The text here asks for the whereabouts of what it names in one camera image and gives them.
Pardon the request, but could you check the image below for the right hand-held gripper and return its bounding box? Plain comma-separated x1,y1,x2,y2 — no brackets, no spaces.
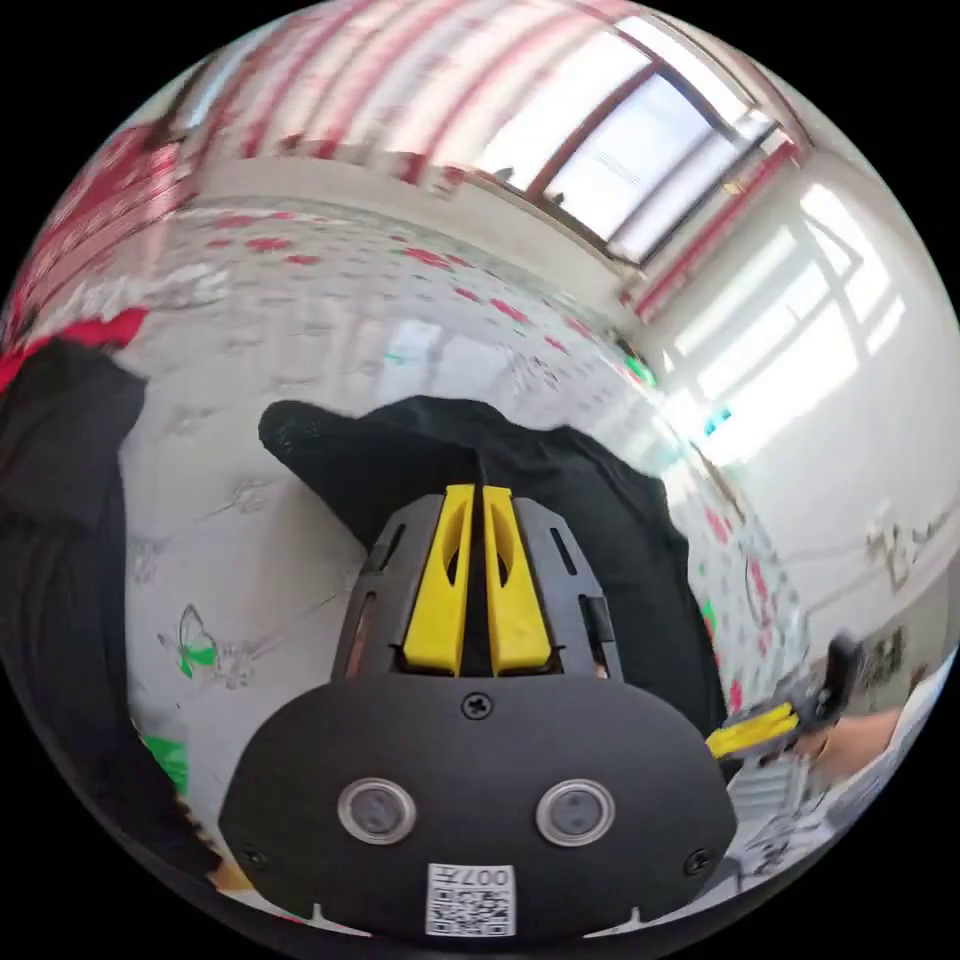
705,671,849,759

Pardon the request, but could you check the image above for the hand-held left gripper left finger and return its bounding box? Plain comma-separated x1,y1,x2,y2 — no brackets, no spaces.
402,484,476,674

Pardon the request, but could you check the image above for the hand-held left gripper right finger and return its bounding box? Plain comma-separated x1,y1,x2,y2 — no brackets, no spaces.
482,485,554,674

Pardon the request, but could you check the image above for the black t-shirt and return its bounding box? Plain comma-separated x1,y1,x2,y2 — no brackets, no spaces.
257,395,730,745

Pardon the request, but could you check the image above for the person's right hand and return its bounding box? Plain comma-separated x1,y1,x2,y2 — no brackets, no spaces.
794,708,905,783

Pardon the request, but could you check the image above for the person's body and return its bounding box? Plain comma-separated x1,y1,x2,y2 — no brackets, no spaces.
828,663,958,853

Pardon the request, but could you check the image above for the bed with butterfly print sheet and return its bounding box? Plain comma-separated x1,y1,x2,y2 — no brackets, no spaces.
0,200,830,905

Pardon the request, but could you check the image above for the pile of clothes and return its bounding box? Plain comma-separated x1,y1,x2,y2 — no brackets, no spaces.
0,305,226,895

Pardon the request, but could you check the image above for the window with red frame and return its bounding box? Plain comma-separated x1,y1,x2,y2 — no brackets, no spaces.
479,18,800,265

